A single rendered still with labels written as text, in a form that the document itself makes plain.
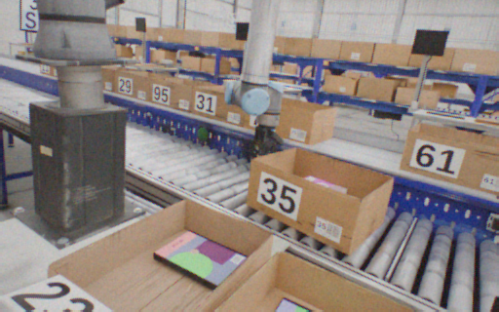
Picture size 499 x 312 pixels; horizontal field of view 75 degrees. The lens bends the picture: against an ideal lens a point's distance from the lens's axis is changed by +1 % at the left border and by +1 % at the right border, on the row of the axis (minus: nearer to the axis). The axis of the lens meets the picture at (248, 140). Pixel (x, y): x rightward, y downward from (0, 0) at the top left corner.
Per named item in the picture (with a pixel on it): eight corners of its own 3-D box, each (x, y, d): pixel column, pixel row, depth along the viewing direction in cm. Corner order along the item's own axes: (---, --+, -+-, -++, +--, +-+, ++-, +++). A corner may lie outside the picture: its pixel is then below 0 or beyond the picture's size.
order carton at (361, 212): (245, 204, 114) (249, 159, 110) (289, 185, 136) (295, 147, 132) (350, 255, 90) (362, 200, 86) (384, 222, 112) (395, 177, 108)
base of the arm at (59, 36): (55, 60, 72) (48, 12, 69) (20, 54, 83) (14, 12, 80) (132, 58, 86) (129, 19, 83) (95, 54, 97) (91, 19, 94)
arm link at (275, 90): (255, 78, 124) (279, 80, 127) (251, 109, 127) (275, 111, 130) (263, 80, 115) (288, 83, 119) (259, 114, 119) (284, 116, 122)
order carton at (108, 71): (85, 86, 257) (85, 64, 253) (119, 86, 281) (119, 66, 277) (114, 94, 236) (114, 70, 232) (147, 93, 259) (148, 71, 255)
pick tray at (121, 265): (46, 311, 61) (44, 265, 59) (183, 229, 94) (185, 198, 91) (156, 401, 48) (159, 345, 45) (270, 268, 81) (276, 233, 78)
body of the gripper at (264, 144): (248, 153, 127) (251, 124, 124) (259, 150, 134) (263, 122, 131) (264, 158, 123) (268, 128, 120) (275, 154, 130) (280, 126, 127)
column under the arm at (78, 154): (59, 251, 79) (55, 117, 70) (10, 214, 92) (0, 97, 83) (146, 214, 100) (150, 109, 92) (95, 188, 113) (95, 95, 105)
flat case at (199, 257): (217, 292, 68) (217, 286, 68) (152, 257, 77) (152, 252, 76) (249, 261, 80) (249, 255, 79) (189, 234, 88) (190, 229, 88)
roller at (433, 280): (411, 313, 78) (416, 295, 77) (436, 233, 120) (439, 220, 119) (435, 325, 76) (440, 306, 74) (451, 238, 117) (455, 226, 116)
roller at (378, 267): (358, 287, 85) (362, 270, 84) (399, 219, 127) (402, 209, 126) (377, 296, 83) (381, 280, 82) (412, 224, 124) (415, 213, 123)
